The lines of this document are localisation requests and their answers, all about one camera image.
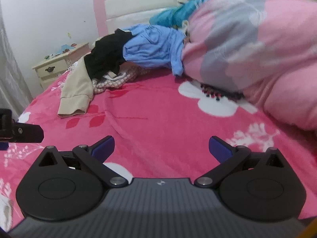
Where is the pink and white headboard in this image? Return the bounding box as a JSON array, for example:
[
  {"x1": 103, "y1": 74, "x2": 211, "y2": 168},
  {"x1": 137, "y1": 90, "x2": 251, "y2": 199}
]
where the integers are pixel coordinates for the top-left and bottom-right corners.
[{"x1": 93, "y1": 0, "x2": 213, "y2": 39}]

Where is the pink knit sweater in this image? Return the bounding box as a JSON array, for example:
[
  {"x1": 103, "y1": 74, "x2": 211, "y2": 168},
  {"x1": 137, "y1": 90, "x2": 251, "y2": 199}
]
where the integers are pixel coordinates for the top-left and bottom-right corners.
[{"x1": 92, "y1": 67, "x2": 149, "y2": 95}]

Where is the cream nightstand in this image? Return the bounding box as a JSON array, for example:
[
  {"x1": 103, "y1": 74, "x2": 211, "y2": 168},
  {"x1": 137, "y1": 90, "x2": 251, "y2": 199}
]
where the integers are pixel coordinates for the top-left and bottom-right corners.
[{"x1": 32, "y1": 42, "x2": 90, "y2": 91}]

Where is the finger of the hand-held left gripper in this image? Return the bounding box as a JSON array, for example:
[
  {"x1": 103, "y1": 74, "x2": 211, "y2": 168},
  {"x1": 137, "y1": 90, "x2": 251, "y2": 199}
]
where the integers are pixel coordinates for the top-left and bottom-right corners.
[{"x1": 11, "y1": 123, "x2": 45, "y2": 143}]

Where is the teal garment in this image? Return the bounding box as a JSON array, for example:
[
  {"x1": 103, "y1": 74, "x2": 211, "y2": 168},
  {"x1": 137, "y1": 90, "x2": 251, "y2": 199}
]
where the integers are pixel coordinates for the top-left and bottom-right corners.
[{"x1": 149, "y1": 0, "x2": 215, "y2": 29}]

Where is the black garment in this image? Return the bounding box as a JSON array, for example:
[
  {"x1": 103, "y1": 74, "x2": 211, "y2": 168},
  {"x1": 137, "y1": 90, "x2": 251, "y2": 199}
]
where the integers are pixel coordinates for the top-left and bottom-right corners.
[{"x1": 84, "y1": 28, "x2": 134, "y2": 80}]

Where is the pink floral blanket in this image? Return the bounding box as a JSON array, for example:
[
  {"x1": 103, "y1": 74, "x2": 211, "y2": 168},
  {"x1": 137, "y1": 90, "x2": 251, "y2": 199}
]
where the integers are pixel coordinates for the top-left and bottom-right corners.
[{"x1": 0, "y1": 68, "x2": 317, "y2": 233}]

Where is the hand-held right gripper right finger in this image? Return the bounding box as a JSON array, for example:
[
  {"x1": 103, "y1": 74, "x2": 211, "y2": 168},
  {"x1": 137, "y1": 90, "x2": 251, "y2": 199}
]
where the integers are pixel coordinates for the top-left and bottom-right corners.
[{"x1": 194, "y1": 136, "x2": 286, "y2": 188}]

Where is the beige garment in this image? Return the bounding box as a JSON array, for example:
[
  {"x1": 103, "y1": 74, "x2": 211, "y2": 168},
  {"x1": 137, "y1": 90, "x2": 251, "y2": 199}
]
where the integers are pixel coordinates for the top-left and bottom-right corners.
[{"x1": 57, "y1": 57, "x2": 96, "y2": 118}]

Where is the grey curtain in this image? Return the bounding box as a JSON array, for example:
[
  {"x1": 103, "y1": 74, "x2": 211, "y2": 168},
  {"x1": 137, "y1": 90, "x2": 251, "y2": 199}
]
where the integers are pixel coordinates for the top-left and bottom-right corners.
[{"x1": 0, "y1": 10, "x2": 34, "y2": 119}]

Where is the pink and grey duvet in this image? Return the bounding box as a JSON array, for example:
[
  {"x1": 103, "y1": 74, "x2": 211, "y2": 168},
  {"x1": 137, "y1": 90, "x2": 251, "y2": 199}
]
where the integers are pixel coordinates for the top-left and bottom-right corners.
[{"x1": 181, "y1": 0, "x2": 317, "y2": 132}]

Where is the light blue t-shirt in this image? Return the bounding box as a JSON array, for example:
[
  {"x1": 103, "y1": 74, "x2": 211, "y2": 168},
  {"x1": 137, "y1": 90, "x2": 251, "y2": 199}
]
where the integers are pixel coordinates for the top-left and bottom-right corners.
[{"x1": 122, "y1": 24, "x2": 186, "y2": 77}]

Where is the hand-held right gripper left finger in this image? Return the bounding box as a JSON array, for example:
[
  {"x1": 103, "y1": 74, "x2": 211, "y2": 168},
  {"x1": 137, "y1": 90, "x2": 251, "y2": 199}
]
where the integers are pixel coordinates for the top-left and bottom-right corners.
[{"x1": 37, "y1": 136, "x2": 129, "y2": 188}]

